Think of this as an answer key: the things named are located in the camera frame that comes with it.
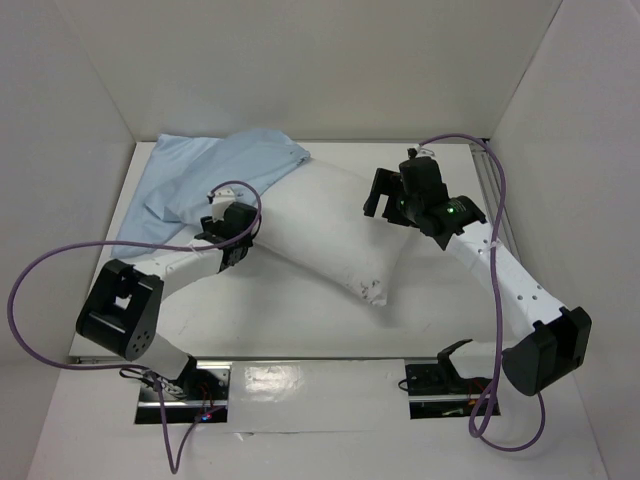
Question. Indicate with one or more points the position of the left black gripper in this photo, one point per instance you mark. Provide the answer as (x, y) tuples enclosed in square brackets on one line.
[(208, 225)]

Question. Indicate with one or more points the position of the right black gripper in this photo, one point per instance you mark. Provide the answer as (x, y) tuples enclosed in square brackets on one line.
[(382, 195)]

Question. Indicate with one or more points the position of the light blue pillowcase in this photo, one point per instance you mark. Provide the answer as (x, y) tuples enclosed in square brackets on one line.
[(181, 171)]

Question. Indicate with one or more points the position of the white pillow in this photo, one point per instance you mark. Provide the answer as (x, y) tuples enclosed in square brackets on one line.
[(313, 217)]

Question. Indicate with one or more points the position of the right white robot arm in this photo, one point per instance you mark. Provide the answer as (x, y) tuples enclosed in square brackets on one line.
[(552, 339)]

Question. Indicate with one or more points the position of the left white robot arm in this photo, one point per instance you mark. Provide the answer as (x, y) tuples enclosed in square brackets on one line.
[(122, 309)]

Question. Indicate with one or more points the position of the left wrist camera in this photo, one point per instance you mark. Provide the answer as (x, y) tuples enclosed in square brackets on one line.
[(220, 200)]

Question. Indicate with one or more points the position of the aluminium rail frame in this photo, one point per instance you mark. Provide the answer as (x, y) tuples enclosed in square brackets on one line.
[(489, 180)]

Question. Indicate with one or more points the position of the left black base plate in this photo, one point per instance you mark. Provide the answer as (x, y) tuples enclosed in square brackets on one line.
[(209, 402)]

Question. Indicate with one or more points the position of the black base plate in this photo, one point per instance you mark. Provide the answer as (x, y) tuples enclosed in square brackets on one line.
[(435, 391), (209, 402)]

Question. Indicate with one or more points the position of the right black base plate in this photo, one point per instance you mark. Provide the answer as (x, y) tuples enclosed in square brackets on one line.
[(435, 391)]

